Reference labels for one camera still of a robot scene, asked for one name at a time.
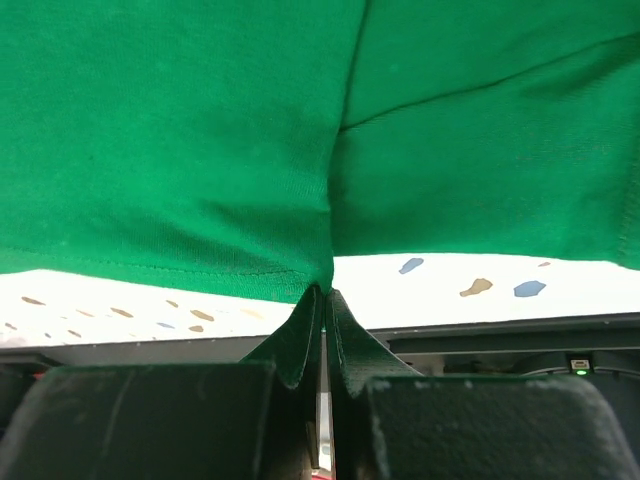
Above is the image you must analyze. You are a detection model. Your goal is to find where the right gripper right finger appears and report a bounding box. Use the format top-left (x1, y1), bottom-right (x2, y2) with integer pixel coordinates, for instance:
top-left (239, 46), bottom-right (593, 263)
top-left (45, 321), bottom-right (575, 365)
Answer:
top-left (325, 291), bottom-right (639, 479)

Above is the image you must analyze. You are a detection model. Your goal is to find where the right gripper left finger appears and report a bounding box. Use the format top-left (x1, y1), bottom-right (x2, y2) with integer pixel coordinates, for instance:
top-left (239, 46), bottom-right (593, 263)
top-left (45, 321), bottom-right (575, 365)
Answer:
top-left (1, 285), bottom-right (320, 479)

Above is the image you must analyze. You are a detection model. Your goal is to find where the green t shirt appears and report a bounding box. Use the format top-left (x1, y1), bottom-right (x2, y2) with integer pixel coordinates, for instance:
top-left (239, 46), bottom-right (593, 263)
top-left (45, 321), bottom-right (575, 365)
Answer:
top-left (1, 1), bottom-right (639, 302)

